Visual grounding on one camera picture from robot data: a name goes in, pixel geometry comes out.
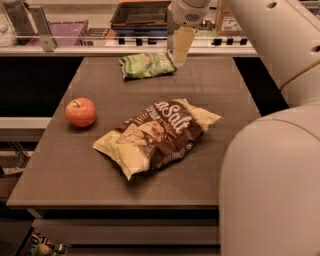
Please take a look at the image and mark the cardboard box with label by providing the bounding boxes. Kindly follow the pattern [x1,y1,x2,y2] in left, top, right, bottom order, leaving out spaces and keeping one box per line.
[215,0,243,35]

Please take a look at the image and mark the purple plastic crate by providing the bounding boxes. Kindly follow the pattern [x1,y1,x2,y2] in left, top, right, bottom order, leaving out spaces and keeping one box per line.
[26,19,90,47]

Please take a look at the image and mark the left metal railing bracket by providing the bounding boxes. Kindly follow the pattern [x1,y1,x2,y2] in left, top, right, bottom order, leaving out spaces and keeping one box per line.
[29,5,57,52]

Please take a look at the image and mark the brown sea salt chip bag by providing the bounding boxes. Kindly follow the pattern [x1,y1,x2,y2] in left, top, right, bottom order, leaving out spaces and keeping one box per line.
[93,99,221,180]

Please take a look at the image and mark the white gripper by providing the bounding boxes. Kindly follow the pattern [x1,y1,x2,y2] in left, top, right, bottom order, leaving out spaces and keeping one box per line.
[168,0,211,67]

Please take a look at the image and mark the brown table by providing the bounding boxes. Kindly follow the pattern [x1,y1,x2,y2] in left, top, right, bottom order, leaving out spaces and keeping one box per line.
[6,55,263,256]

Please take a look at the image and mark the dark metal tray bin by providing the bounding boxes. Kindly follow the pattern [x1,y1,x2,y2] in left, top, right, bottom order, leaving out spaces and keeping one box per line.
[111,1,170,27]

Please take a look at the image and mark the green jalapeno chip bag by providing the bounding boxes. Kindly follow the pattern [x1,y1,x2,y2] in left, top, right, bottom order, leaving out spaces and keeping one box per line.
[119,52,177,80]

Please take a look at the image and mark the red apple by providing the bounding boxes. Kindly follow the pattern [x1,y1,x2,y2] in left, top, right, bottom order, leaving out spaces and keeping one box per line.
[65,98,97,128]

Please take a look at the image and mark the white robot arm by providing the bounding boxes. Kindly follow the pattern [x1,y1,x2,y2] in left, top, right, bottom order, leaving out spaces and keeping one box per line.
[219,0,320,256]

